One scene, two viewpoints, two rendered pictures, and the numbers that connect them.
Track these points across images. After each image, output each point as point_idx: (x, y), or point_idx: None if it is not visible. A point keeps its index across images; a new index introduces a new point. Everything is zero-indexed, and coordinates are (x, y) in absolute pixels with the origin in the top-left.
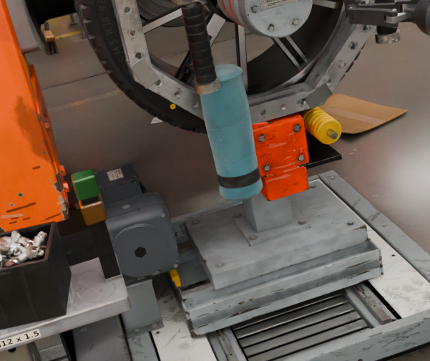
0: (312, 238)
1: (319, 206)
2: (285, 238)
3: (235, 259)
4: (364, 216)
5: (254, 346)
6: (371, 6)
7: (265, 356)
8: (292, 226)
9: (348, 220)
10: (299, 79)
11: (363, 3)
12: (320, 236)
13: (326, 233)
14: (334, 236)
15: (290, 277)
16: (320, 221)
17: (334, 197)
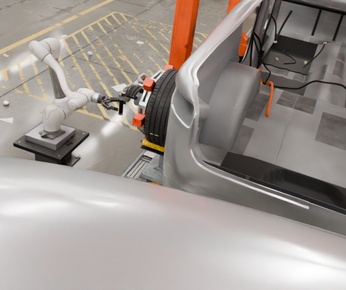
0: (149, 166)
1: (159, 175)
2: (155, 164)
3: (159, 155)
4: None
5: (147, 164)
6: (116, 98)
7: (142, 163)
8: (156, 165)
9: (147, 173)
10: None
11: (118, 99)
12: (148, 167)
13: (147, 168)
14: (145, 168)
15: (148, 164)
16: (153, 171)
17: (159, 179)
